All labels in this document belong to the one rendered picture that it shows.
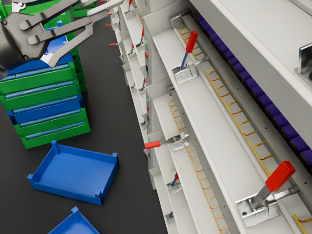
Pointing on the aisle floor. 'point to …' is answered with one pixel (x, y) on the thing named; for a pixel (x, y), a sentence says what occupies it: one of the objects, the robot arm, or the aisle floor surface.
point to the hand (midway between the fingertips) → (102, 1)
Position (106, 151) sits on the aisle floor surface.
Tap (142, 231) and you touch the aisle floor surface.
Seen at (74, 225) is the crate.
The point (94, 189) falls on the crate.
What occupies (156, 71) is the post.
